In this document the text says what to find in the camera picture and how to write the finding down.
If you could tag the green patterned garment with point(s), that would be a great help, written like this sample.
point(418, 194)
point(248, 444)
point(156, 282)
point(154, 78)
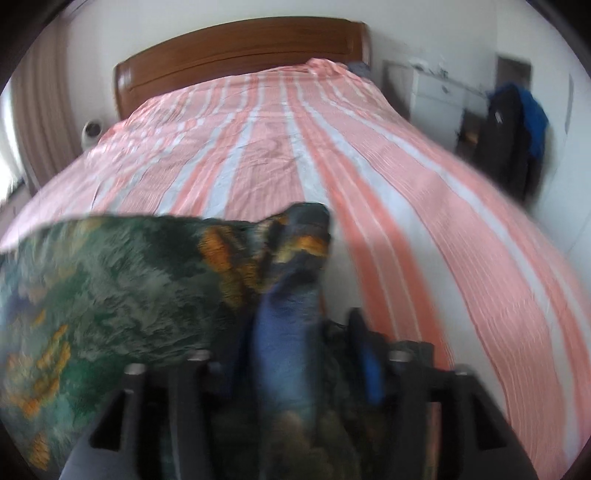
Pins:
point(294, 396)

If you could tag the dark jacket on chair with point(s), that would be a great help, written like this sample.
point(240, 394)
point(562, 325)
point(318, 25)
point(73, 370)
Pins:
point(511, 146)

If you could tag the beige curtain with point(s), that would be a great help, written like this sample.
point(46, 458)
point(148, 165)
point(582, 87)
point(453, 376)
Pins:
point(46, 136)

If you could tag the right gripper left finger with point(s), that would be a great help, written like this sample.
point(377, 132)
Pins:
point(124, 440)

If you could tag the brown wooden headboard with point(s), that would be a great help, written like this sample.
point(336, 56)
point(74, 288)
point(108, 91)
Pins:
point(235, 48)

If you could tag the pink striped bed sheet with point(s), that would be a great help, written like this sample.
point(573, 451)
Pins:
point(426, 245)

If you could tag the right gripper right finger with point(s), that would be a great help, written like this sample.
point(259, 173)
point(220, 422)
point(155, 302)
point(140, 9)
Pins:
point(428, 422)

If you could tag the white bedside cabinet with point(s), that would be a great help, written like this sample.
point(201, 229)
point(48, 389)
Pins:
point(436, 105)

